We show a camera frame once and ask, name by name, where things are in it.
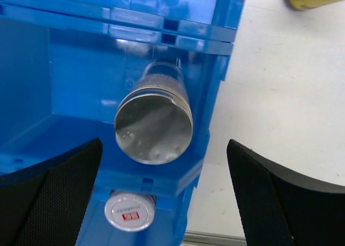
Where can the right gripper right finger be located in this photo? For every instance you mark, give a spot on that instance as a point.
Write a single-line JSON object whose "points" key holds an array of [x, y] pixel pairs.
{"points": [[279, 206]]}

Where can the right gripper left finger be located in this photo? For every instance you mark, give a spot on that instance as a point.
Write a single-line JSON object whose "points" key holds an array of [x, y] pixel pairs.
{"points": [[45, 204]]}

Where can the grey-lid spice jar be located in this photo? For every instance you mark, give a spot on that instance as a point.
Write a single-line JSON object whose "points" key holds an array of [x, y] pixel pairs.
{"points": [[130, 212]]}

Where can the white blue can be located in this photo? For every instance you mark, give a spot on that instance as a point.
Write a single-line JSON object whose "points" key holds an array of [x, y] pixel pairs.
{"points": [[153, 124]]}

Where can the blue plastic bin front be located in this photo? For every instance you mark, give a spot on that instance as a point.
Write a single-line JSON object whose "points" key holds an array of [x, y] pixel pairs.
{"points": [[168, 227]]}

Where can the blue plastic bin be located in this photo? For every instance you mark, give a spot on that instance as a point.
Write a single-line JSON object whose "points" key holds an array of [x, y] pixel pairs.
{"points": [[191, 17], [62, 79], [168, 227]]}

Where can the blue plastic bin middle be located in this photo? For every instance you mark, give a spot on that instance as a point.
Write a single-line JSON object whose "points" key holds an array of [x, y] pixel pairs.
{"points": [[62, 79]]}

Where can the blue plastic bin rear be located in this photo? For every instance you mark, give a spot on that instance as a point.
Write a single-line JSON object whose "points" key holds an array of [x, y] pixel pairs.
{"points": [[191, 17]]}

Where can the aluminium frame rail front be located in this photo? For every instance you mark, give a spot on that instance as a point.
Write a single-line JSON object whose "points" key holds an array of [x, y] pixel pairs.
{"points": [[201, 238]]}

